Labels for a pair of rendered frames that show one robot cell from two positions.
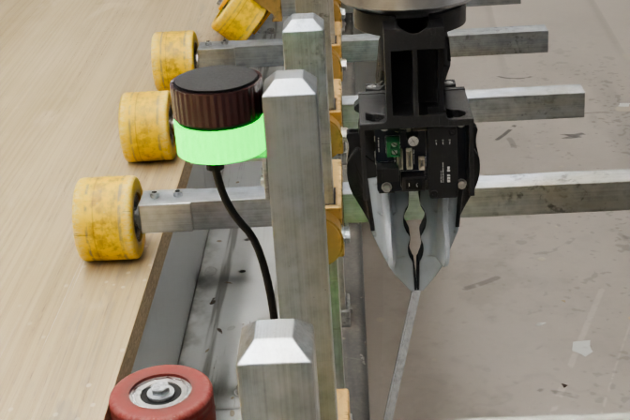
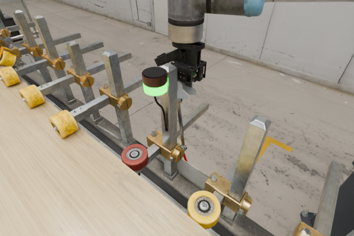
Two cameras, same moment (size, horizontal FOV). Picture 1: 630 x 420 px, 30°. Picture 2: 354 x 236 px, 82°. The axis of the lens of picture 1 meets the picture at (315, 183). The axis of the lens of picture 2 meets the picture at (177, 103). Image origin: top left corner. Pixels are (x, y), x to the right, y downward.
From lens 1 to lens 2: 57 cm
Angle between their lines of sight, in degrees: 48
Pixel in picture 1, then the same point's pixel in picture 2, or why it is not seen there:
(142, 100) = (29, 90)
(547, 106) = (125, 57)
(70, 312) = (79, 151)
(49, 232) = (36, 137)
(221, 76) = (155, 71)
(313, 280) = (175, 109)
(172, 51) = (9, 74)
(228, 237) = not seen: hidden behind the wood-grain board
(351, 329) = (103, 120)
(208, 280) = not seen: hidden behind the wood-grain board
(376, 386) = not seen: hidden behind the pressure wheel
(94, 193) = (61, 119)
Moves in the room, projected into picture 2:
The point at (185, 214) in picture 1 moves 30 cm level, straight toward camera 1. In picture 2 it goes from (86, 112) to (159, 145)
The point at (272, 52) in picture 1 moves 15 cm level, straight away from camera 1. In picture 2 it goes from (39, 65) to (25, 57)
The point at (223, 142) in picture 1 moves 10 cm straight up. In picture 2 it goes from (165, 87) to (164, 47)
